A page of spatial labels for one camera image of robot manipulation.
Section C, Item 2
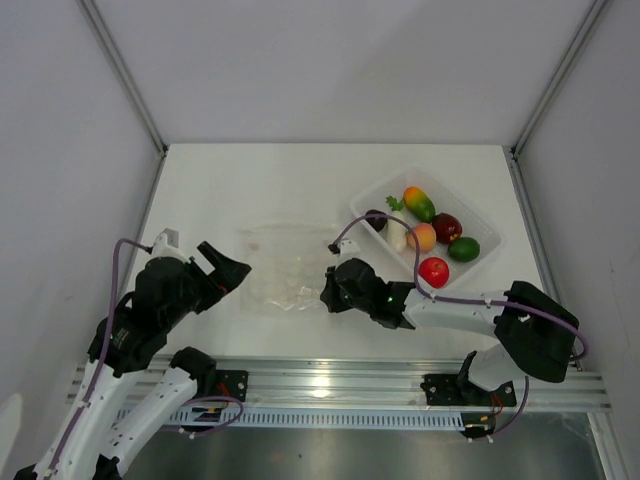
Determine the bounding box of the green lime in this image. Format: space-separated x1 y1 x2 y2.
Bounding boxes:
447 237 481 263

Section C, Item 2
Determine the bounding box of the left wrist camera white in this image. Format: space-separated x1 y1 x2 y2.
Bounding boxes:
151 228 181 258

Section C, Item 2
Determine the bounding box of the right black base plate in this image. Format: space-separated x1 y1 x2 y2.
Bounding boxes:
420 374 517 407

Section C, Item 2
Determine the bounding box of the dark purple fruit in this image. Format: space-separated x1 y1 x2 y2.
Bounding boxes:
365 209 387 233

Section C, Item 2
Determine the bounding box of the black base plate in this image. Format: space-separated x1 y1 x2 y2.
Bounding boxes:
420 374 517 407
211 370 249 402

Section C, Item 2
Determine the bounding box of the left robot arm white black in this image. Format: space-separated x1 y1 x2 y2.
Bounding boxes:
15 232 251 479

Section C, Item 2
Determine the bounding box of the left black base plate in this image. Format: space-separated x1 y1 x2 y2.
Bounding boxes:
211 370 249 402

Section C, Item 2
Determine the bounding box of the white slotted cable duct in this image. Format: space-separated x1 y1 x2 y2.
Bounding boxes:
164 407 465 431

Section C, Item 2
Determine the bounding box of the dark red apple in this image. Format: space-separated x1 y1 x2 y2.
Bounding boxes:
431 213 463 245

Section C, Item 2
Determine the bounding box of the white radish with leaves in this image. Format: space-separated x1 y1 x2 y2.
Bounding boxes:
386 196 407 253

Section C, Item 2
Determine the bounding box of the right aluminium frame post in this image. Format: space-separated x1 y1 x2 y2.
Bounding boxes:
510 0 613 160

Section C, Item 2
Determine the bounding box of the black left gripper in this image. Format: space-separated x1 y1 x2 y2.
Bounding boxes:
162 240 250 328

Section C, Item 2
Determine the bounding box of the orange green mango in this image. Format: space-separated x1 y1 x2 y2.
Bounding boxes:
403 186 436 223

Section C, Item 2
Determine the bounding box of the clear zip top bag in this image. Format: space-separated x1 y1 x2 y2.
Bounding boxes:
236 223 337 316

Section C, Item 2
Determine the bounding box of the left aluminium frame post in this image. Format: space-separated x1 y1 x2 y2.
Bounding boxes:
76 0 168 158

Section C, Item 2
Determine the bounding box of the aluminium mounting rail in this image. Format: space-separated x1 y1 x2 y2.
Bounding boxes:
217 357 612 413

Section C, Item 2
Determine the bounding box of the red tomato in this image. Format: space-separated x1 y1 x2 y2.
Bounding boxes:
418 257 450 289

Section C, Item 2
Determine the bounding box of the aluminium frame post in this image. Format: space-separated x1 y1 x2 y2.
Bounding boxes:
76 0 168 158
510 0 613 160

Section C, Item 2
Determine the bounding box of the orange peach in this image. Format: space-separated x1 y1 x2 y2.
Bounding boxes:
406 223 437 253

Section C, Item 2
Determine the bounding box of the white plastic basket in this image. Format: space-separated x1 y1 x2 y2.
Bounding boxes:
350 165 505 288

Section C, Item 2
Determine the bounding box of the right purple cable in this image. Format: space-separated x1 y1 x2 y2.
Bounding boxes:
327 212 590 358

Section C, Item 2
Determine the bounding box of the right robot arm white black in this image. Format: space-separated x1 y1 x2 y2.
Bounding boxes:
320 258 579 407

